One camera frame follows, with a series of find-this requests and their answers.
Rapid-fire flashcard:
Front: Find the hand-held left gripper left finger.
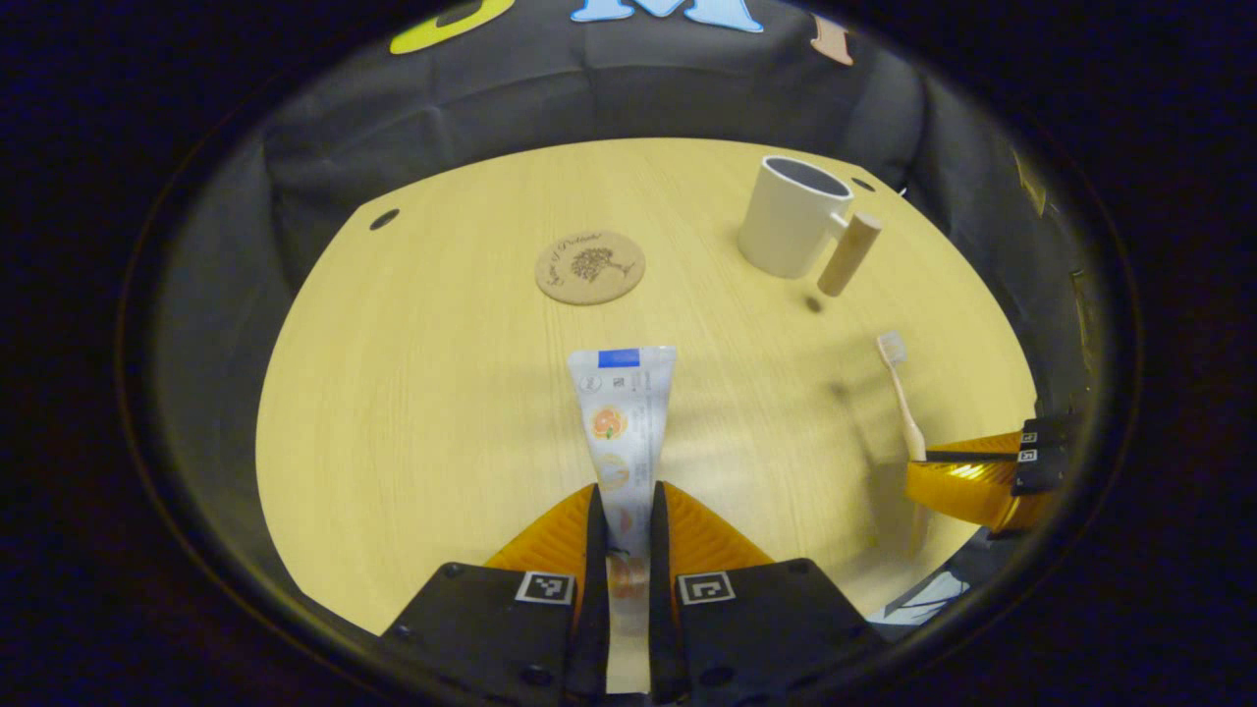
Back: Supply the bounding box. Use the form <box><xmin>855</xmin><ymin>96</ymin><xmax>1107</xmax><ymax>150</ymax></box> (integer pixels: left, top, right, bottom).
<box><xmin>376</xmin><ymin>481</ymin><xmax>612</xmax><ymax>706</ymax></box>

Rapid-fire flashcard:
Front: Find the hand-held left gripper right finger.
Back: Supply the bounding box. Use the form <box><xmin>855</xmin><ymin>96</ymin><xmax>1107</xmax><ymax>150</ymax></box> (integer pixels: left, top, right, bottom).
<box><xmin>646</xmin><ymin>480</ymin><xmax>887</xmax><ymax>706</ymax></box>

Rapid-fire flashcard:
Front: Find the beige toothbrush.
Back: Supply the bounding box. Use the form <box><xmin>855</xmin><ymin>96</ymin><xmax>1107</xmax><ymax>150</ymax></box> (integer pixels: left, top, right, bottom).
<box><xmin>877</xmin><ymin>331</ymin><xmax>929</xmax><ymax>462</ymax></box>

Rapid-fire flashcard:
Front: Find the white toothpaste tube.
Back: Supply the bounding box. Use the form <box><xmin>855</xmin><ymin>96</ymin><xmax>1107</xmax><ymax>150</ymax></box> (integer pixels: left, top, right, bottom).
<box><xmin>568</xmin><ymin>346</ymin><xmax>679</xmax><ymax>694</ymax></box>

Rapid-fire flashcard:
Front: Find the white cup with wooden handle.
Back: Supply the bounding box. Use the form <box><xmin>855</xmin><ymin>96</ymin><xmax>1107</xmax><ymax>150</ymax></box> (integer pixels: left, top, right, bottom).
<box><xmin>738</xmin><ymin>155</ymin><xmax>882</xmax><ymax>298</ymax></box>

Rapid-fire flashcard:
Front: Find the round wooden coaster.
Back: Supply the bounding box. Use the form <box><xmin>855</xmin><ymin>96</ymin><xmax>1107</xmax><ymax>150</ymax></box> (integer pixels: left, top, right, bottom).
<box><xmin>535</xmin><ymin>230</ymin><xmax>646</xmax><ymax>305</ymax></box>

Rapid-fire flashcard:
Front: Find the black backdrop cloth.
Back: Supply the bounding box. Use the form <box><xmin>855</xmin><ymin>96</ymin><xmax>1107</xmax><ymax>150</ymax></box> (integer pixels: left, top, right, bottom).
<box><xmin>137</xmin><ymin>0</ymin><xmax>1101</xmax><ymax>639</ymax></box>

